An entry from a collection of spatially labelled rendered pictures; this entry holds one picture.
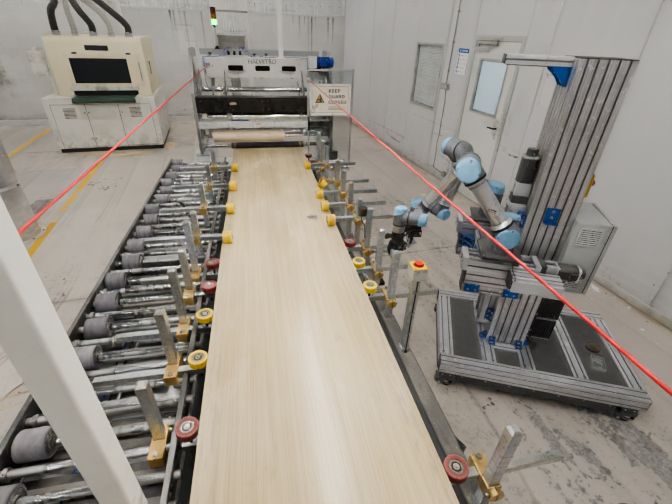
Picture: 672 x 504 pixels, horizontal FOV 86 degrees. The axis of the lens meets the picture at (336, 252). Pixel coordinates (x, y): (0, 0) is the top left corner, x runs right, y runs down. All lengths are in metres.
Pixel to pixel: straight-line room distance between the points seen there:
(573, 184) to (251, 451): 2.03
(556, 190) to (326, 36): 9.20
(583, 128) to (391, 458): 1.81
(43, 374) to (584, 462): 2.67
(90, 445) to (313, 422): 0.84
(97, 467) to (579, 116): 2.26
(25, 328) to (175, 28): 10.12
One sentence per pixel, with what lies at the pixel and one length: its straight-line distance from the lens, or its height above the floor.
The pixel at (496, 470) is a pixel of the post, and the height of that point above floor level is 0.96.
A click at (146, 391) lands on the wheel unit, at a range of 1.39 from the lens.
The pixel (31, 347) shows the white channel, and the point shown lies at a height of 1.74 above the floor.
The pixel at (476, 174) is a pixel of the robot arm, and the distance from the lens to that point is 1.93.
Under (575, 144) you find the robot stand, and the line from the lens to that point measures 2.31.
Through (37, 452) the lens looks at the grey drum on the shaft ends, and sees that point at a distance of 1.76.
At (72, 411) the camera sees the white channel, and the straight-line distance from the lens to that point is 0.70.
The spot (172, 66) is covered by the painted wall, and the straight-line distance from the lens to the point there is 10.60.
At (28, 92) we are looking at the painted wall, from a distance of 11.35.
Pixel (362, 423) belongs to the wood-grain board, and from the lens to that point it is 1.44.
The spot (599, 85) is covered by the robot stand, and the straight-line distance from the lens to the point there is 2.27.
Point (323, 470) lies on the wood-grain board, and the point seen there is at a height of 0.90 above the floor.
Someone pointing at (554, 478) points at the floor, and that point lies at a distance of 2.69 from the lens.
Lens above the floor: 2.10
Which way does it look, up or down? 31 degrees down
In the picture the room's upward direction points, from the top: 2 degrees clockwise
